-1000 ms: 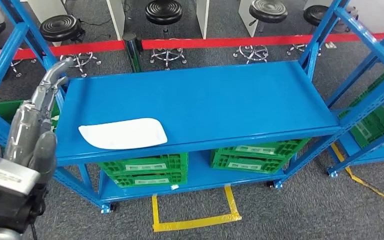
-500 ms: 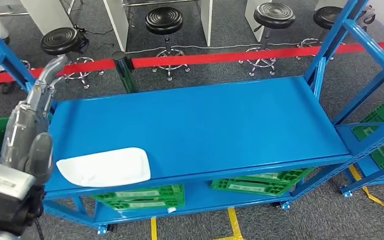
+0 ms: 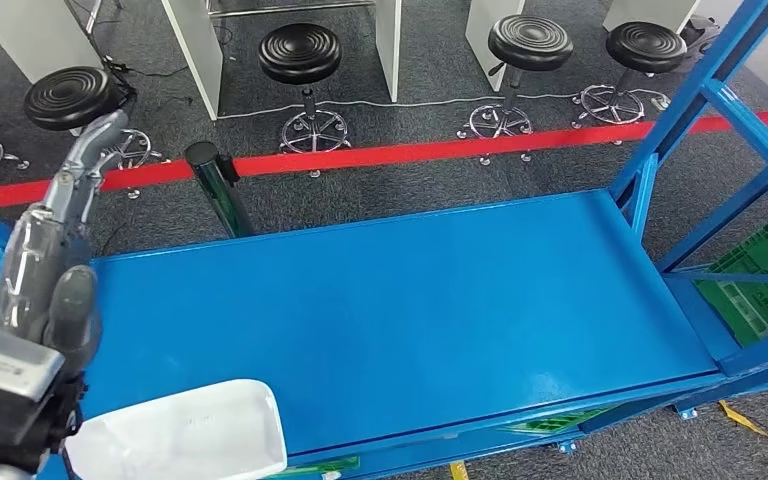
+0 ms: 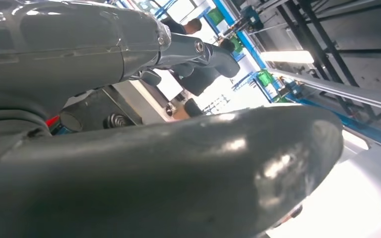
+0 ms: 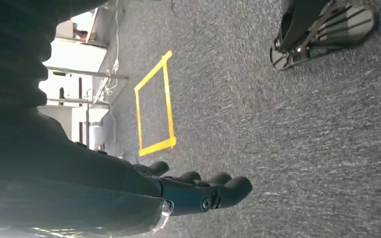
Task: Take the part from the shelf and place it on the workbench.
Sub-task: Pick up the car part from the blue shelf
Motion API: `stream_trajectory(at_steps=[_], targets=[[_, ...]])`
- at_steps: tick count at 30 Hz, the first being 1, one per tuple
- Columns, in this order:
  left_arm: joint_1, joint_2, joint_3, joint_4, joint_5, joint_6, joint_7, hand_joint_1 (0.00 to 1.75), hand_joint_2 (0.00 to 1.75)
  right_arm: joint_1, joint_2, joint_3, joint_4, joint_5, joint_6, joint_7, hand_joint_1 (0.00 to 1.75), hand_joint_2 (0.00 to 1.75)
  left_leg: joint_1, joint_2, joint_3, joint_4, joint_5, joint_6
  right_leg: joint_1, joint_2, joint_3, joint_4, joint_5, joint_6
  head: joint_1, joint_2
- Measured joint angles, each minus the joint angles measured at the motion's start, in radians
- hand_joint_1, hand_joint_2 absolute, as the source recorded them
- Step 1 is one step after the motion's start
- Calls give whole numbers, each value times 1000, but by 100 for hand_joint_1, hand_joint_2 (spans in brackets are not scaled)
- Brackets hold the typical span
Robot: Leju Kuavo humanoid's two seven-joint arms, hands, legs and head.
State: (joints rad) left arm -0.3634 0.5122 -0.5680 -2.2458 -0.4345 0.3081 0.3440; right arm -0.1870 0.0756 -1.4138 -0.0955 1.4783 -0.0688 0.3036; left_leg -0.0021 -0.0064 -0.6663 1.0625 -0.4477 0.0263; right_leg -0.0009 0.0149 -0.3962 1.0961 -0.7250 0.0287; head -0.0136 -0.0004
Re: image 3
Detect blue metal shelf rack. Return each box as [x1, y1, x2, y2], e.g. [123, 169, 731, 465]
[0, 0, 768, 480]
[655, 129, 768, 372]

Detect white plastic shell part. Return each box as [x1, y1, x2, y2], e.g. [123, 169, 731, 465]
[64, 378, 288, 480]

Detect black barrier post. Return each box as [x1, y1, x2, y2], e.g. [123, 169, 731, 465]
[183, 140, 256, 238]

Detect black floor cable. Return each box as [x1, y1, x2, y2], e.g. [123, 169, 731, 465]
[102, 56, 190, 79]

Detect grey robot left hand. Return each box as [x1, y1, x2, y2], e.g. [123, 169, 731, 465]
[0, 109, 130, 380]

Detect white desk panel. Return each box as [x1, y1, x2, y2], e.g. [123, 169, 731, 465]
[0, 0, 104, 84]
[375, 0, 403, 104]
[465, 0, 526, 93]
[160, 0, 224, 122]
[602, 0, 701, 34]

